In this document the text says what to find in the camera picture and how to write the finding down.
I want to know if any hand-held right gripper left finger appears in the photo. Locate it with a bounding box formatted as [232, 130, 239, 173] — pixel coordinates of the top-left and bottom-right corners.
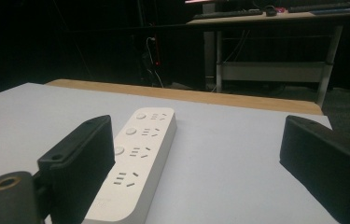
[37, 114, 117, 224]

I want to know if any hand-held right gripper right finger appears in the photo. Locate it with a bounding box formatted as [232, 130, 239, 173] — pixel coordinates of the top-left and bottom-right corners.
[279, 115, 350, 224]

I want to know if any white power strip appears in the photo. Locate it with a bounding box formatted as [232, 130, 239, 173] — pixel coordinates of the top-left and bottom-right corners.
[82, 106, 178, 224]

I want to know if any grey table mat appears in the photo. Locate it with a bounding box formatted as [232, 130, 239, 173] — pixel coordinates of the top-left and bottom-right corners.
[0, 82, 340, 224]

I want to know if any wooden desk with metal legs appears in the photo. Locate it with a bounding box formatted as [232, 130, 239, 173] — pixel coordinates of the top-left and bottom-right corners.
[186, 8, 350, 108]

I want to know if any black computer mouse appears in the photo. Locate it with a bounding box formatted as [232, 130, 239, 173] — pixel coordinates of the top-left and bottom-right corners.
[264, 5, 278, 17]

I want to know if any black keyboard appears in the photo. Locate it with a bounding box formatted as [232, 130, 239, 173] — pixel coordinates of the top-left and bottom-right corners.
[193, 8, 264, 20]

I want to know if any white cable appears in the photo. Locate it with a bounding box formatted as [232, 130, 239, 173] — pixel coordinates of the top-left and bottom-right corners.
[146, 36, 165, 89]

